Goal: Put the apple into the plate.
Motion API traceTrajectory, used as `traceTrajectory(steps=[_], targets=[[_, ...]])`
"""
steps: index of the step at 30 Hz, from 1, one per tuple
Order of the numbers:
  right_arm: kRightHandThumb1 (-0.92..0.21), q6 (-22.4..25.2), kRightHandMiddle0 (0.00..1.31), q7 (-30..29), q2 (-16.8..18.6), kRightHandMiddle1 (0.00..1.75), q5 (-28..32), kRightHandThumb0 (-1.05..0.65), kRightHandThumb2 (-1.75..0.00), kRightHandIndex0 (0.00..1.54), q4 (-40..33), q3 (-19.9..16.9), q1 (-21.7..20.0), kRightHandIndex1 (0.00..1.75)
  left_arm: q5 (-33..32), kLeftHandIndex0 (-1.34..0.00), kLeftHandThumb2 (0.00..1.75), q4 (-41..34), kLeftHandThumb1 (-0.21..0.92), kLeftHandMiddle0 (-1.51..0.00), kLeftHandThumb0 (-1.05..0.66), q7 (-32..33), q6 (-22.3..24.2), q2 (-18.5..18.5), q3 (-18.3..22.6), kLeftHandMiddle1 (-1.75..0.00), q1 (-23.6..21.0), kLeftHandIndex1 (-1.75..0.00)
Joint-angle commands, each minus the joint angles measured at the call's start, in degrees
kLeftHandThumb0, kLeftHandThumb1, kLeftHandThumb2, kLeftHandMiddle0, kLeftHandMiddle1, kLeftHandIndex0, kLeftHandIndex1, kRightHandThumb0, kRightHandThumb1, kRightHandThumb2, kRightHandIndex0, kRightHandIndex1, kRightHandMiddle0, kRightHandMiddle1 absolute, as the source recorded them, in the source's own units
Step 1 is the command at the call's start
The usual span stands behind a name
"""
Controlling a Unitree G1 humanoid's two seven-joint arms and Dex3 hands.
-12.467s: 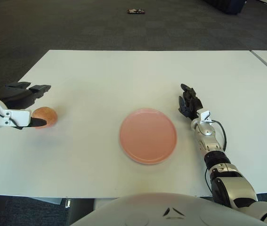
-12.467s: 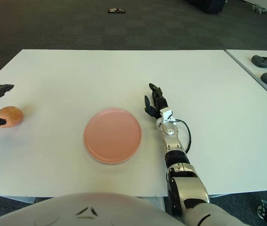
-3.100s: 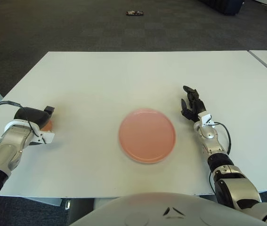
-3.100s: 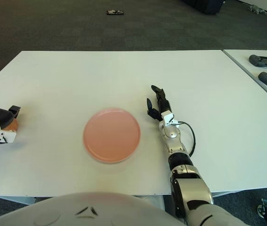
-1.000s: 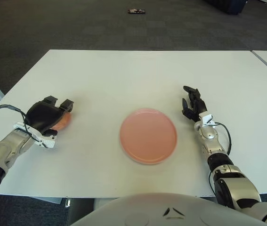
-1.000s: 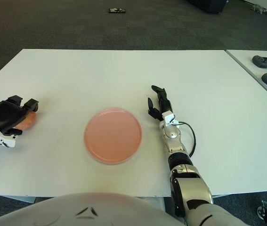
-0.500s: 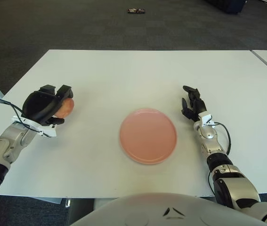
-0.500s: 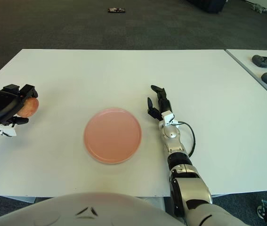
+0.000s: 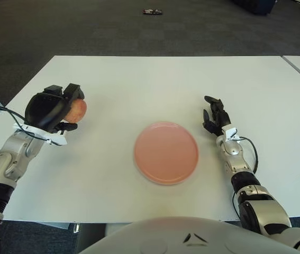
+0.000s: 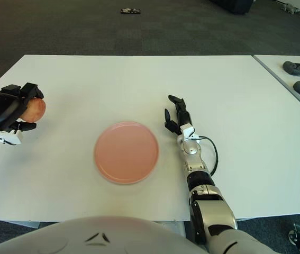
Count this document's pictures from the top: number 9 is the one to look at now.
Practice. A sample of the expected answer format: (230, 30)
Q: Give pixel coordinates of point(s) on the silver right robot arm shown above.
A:
(266, 209)

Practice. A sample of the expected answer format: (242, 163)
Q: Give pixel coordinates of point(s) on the dark blue bulky object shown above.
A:
(261, 6)

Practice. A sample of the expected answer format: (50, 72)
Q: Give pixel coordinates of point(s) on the grey robot torso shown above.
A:
(152, 238)

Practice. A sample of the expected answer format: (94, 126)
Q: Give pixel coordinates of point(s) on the dark table leg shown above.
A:
(91, 235)

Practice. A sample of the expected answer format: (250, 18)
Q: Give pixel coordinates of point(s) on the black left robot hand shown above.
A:
(46, 111)

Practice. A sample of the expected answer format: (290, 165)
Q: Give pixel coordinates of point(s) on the small dark floor object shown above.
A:
(153, 11)

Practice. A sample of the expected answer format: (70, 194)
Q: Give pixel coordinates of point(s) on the pink round plate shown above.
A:
(165, 153)

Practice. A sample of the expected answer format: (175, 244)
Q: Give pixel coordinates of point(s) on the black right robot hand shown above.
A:
(218, 119)

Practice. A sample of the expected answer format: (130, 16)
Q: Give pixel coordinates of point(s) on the red yellow apple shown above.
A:
(77, 111)

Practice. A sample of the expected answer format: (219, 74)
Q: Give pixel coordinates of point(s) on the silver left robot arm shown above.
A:
(7, 161)

